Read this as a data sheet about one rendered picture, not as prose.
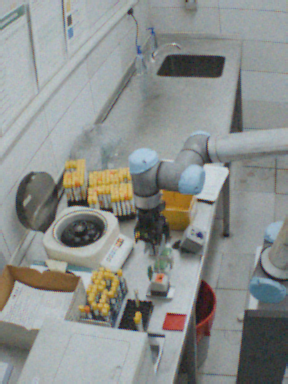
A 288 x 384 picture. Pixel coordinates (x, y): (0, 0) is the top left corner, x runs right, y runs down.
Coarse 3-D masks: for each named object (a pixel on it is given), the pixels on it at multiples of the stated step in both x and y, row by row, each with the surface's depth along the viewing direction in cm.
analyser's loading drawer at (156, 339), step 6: (144, 330) 146; (150, 336) 146; (156, 336) 145; (162, 336) 145; (150, 342) 144; (156, 342) 144; (162, 342) 144; (150, 348) 141; (156, 348) 140; (162, 348) 142; (156, 354) 140; (156, 360) 137; (156, 366) 136
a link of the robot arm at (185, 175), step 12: (180, 156) 131; (192, 156) 131; (168, 168) 127; (180, 168) 127; (192, 168) 126; (156, 180) 128; (168, 180) 127; (180, 180) 126; (192, 180) 125; (204, 180) 130; (180, 192) 128; (192, 192) 126
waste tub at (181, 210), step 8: (168, 192) 196; (168, 200) 198; (176, 200) 197; (184, 200) 196; (192, 200) 186; (168, 208) 199; (176, 208) 198; (184, 208) 198; (192, 208) 187; (168, 216) 186; (176, 216) 185; (184, 216) 184; (192, 216) 188; (176, 224) 187; (184, 224) 186; (192, 224) 190
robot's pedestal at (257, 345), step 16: (256, 320) 157; (272, 320) 155; (256, 336) 163; (272, 336) 161; (240, 352) 171; (256, 352) 169; (272, 352) 167; (240, 368) 178; (256, 368) 176; (272, 368) 174
